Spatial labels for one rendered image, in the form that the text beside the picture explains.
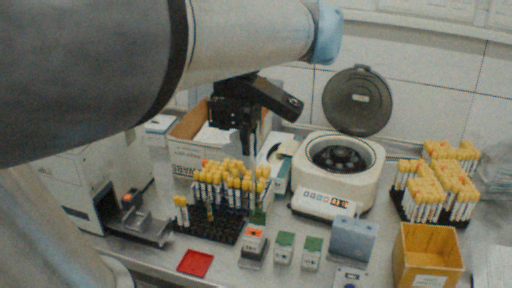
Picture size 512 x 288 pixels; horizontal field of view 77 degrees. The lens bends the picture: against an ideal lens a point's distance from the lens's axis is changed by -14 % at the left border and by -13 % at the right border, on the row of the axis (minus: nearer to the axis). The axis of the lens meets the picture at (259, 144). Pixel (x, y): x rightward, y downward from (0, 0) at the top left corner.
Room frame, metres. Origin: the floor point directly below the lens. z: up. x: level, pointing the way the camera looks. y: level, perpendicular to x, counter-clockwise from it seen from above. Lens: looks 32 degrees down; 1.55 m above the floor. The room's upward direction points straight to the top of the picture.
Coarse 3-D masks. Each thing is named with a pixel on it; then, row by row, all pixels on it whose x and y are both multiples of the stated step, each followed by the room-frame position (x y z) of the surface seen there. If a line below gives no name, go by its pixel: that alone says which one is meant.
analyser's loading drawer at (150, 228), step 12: (108, 216) 0.67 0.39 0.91; (120, 216) 0.67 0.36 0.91; (132, 216) 0.66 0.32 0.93; (144, 216) 0.64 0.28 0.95; (120, 228) 0.63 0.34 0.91; (132, 228) 0.62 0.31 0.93; (144, 228) 0.63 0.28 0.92; (156, 228) 0.64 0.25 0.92; (168, 228) 0.64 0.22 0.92; (156, 240) 0.60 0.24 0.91
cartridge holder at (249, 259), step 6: (264, 246) 0.59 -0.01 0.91; (240, 252) 0.57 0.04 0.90; (246, 252) 0.57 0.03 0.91; (252, 252) 0.57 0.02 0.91; (264, 252) 0.59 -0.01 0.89; (240, 258) 0.57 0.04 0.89; (246, 258) 0.57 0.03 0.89; (252, 258) 0.57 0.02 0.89; (258, 258) 0.56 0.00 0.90; (240, 264) 0.56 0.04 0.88; (246, 264) 0.55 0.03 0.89; (252, 264) 0.55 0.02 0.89; (258, 264) 0.55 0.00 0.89
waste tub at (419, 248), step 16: (400, 224) 0.58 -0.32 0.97; (416, 224) 0.58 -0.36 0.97; (400, 240) 0.55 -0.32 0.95; (416, 240) 0.58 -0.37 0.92; (432, 240) 0.57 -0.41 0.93; (448, 240) 0.56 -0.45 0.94; (400, 256) 0.52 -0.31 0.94; (416, 256) 0.56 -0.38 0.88; (432, 256) 0.56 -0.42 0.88; (448, 256) 0.52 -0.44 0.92; (400, 272) 0.48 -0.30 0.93; (416, 272) 0.46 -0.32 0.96; (432, 272) 0.45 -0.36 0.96; (448, 272) 0.44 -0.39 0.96
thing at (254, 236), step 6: (252, 228) 0.60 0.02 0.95; (258, 228) 0.60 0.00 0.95; (264, 228) 0.61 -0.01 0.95; (246, 234) 0.59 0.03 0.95; (252, 234) 0.59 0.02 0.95; (258, 234) 0.59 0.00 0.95; (264, 234) 0.60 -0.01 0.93; (246, 240) 0.57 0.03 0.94; (252, 240) 0.57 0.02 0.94; (258, 240) 0.57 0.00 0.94; (264, 240) 0.61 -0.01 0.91; (246, 246) 0.57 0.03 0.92; (252, 246) 0.57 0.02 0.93; (258, 246) 0.57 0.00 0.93; (258, 252) 0.57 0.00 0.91
